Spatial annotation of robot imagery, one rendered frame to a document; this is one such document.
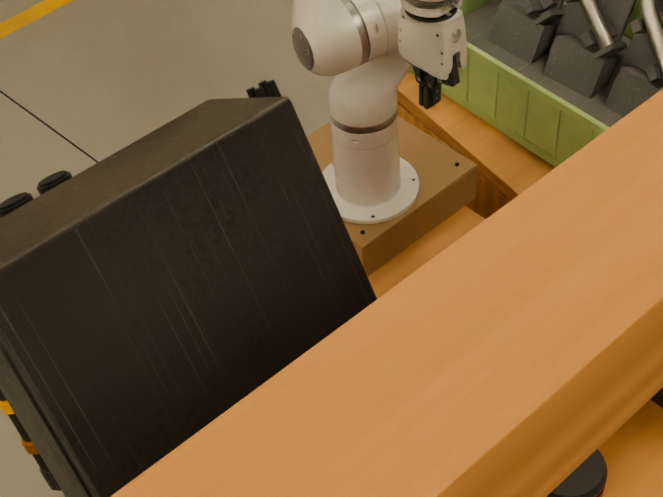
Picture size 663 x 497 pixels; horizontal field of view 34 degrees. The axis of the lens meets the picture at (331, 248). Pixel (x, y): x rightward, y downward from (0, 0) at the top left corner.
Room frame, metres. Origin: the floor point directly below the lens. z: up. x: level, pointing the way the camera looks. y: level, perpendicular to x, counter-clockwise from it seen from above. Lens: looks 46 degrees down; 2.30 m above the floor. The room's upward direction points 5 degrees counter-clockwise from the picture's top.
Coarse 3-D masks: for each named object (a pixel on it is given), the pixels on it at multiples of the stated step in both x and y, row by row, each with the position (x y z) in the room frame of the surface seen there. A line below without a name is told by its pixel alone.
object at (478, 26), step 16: (496, 0) 2.19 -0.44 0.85; (480, 16) 2.13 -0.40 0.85; (480, 32) 2.07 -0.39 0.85; (480, 48) 2.00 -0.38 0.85; (496, 48) 2.00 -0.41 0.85; (624, 48) 1.96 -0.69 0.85; (512, 64) 1.93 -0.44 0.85; (528, 64) 1.93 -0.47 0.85; (544, 64) 1.92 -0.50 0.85; (544, 80) 1.87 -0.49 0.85; (560, 96) 1.81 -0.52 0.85; (576, 96) 1.80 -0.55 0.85; (592, 112) 1.74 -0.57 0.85; (608, 112) 1.74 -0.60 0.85
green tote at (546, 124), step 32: (480, 0) 2.17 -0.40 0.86; (480, 64) 1.83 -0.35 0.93; (448, 96) 1.91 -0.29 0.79; (480, 96) 1.83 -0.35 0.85; (512, 96) 1.75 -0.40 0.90; (544, 96) 1.68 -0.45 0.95; (512, 128) 1.75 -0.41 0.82; (544, 128) 1.68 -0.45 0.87; (576, 128) 1.61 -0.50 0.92; (608, 128) 1.56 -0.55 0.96
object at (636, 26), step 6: (660, 12) 1.82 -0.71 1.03; (660, 18) 1.81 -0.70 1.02; (630, 24) 1.82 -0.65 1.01; (636, 24) 1.81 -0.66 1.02; (642, 24) 1.81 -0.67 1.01; (636, 30) 1.80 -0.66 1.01; (642, 30) 1.80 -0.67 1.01; (648, 66) 1.74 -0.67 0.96; (654, 66) 1.73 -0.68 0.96; (648, 72) 1.73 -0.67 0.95; (654, 72) 1.72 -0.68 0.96; (660, 72) 1.73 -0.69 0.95; (648, 78) 1.73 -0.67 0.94; (654, 78) 1.72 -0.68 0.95; (660, 78) 1.72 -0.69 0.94
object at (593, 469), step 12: (600, 456) 0.35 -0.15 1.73; (576, 468) 0.35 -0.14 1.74; (588, 468) 0.34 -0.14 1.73; (600, 468) 0.34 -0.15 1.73; (564, 480) 0.34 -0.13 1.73; (576, 480) 0.34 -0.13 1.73; (588, 480) 0.34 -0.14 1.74; (600, 480) 0.34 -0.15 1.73; (552, 492) 0.33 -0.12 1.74; (564, 492) 0.33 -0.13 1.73; (576, 492) 0.33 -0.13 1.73; (588, 492) 0.33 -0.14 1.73; (600, 492) 0.33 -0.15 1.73
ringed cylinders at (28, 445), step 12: (48, 180) 0.85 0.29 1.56; (60, 180) 0.85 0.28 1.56; (24, 192) 0.84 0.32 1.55; (0, 204) 0.83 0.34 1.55; (12, 204) 0.82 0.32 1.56; (24, 204) 0.82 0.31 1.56; (0, 216) 0.81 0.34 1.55; (0, 396) 0.69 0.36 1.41; (0, 408) 0.69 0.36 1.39; (12, 420) 0.68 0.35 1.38; (24, 432) 0.67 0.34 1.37; (24, 444) 0.67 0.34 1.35; (36, 456) 0.66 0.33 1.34; (48, 480) 0.64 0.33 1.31
